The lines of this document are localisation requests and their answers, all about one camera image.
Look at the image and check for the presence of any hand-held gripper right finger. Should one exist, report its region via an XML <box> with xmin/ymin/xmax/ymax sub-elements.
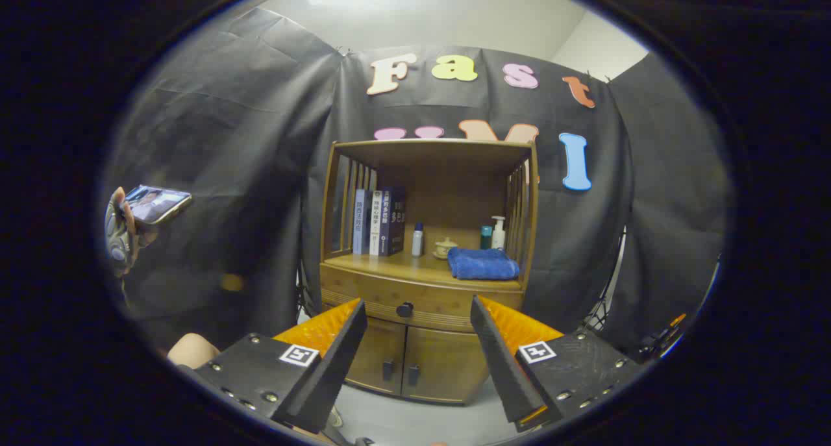
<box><xmin>470</xmin><ymin>295</ymin><xmax>645</xmax><ymax>433</ymax></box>

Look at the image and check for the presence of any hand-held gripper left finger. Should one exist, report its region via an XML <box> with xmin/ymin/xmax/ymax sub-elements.
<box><xmin>193</xmin><ymin>298</ymin><xmax>368</xmax><ymax>435</ymax></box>

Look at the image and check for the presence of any wooden drawer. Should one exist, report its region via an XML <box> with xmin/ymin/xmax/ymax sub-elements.
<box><xmin>320</xmin><ymin>263</ymin><xmax>525</xmax><ymax>333</ymax></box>

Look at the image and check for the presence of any smartphone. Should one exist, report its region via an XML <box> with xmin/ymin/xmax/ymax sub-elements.
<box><xmin>123</xmin><ymin>185</ymin><xmax>193</xmax><ymax>226</ymax></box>

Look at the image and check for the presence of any wooden cabinet door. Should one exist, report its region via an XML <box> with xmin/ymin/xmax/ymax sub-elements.
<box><xmin>344</xmin><ymin>316</ymin><xmax>408</xmax><ymax>395</ymax></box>
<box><xmin>401</xmin><ymin>325</ymin><xmax>491</xmax><ymax>404</ymax></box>

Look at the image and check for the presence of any wooden countertop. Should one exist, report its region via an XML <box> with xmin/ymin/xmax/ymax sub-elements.
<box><xmin>325</xmin><ymin>248</ymin><xmax>523</xmax><ymax>291</ymax></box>

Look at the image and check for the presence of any wooden cabinet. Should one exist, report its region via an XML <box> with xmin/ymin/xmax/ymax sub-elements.
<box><xmin>318</xmin><ymin>138</ymin><xmax>540</xmax><ymax>406</ymax></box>

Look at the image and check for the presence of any folded blue towel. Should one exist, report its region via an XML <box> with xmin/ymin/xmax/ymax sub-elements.
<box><xmin>447</xmin><ymin>247</ymin><xmax>521</xmax><ymax>281</ymax></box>

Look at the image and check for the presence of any light blue book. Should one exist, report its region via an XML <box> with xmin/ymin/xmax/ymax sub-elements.
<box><xmin>353</xmin><ymin>190</ymin><xmax>374</xmax><ymax>255</ymax></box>

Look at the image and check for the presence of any black device with orange parts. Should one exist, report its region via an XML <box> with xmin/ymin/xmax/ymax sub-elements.
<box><xmin>636</xmin><ymin>313</ymin><xmax>689</xmax><ymax>362</ymax></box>

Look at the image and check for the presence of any white spine book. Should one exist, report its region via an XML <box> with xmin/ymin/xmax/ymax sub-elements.
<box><xmin>369</xmin><ymin>190</ymin><xmax>385</xmax><ymax>257</ymax></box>

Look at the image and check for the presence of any dark blue book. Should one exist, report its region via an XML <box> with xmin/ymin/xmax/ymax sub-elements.
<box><xmin>378</xmin><ymin>186</ymin><xmax>408</xmax><ymax>257</ymax></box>

